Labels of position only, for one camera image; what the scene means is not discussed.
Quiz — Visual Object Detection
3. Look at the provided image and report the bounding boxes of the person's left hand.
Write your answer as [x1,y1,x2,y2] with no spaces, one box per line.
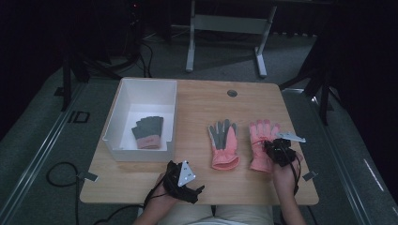
[149,172,182,208]

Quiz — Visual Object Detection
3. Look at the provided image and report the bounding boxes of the person's right hand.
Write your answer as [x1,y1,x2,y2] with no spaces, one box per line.
[270,151,304,197]

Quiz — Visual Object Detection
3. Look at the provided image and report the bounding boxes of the person's lap in beige trousers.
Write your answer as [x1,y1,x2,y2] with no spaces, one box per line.
[158,204,276,225]

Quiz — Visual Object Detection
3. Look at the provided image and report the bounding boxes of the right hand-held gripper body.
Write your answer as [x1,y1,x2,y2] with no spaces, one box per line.
[269,131,307,168]

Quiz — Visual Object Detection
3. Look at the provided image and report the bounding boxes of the metal floor rail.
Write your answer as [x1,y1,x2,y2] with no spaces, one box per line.
[0,82,87,225]
[282,87,375,225]

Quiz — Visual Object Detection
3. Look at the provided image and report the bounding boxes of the right hand-held gripper black cable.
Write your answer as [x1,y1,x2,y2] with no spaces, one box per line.
[283,144,302,197]

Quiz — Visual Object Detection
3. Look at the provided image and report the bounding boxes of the hand-held gripper black cable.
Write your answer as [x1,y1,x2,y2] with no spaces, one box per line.
[143,168,173,208]
[283,144,302,197]

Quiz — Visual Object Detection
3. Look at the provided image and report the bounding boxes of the left hand-held gripper black cable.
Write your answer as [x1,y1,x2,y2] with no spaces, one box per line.
[143,168,173,208]

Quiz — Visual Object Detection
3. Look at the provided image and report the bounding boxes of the black tripod stand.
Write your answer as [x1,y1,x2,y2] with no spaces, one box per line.
[279,37,344,127]
[59,50,124,113]

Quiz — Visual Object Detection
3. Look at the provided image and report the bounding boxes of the white box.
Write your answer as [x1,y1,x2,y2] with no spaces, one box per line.
[101,78,178,163]

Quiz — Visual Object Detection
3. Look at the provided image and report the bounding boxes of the black cables behind table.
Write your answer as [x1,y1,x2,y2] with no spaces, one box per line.
[136,38,155,79]

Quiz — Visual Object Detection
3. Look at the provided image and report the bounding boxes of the grey metal desk frame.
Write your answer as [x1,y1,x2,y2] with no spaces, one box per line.
[185,0,279,79]

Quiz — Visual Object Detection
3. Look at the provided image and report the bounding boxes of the pink glove with printed patch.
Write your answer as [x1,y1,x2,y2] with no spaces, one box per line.
[249,119,282,173]

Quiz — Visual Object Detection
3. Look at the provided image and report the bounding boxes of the pink glove with grey palm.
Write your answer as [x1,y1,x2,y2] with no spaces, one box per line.
[207,118,241,172]

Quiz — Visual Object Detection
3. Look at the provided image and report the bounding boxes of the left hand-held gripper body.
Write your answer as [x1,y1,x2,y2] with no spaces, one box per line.
[161,159,199,205]

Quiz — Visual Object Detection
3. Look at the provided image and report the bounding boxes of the black looped floor cable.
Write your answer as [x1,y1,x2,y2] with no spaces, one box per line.
[46,161,81,225]

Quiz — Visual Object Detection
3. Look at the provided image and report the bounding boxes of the grey tag on table edge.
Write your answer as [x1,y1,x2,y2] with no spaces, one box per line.
[301,170,319,182]
[77,172,100,183]

